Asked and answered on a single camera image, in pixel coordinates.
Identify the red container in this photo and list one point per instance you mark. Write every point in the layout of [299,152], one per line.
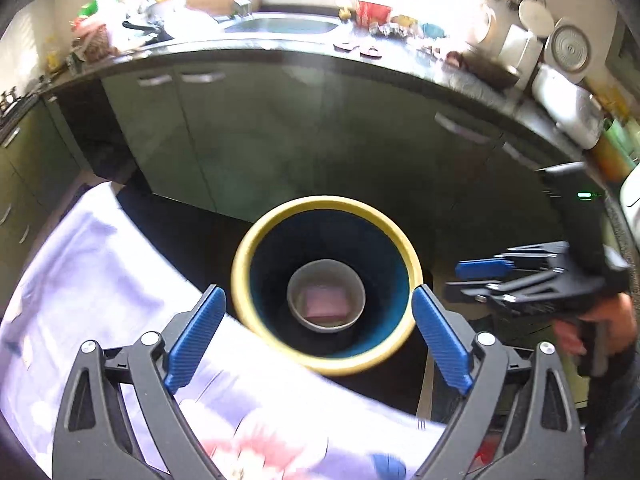
[374,12]

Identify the round white hanging utensil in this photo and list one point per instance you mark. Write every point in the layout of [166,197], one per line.
[536,17]

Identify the pink flat packet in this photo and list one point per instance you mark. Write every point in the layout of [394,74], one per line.
[326,305]

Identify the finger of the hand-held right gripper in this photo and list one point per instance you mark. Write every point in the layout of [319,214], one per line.
[505,296]
[482,269]

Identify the green kitchen cabinet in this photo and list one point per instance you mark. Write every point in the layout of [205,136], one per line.
[250,135]

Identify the black frying pan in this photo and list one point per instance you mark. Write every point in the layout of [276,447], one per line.
[147,32]

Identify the yellow-rimmed blue trash bin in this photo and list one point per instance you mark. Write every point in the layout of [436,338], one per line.
[385,260]

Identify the black kitchen countertop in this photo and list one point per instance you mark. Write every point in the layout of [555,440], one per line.
[400,67]

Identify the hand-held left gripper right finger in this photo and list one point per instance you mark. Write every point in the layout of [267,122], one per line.
[445,345]

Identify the gas stove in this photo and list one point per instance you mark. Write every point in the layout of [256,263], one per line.
[12,105]

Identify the purple floral tablecloth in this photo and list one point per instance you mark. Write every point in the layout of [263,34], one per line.
[100,270]

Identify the dark shallow pan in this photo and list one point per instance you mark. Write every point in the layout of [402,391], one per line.
[492,70]

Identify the person's right hand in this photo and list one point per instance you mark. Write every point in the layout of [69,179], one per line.
[617,320]

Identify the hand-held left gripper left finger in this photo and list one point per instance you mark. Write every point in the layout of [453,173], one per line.
[197,340]

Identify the round white ribbed lid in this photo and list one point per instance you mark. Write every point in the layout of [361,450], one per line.
[569,50]

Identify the white kitchen appliance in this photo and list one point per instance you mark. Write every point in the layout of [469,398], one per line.
[567,105]

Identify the steel kitchen sink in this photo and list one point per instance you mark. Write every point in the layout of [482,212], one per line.
[280,25]

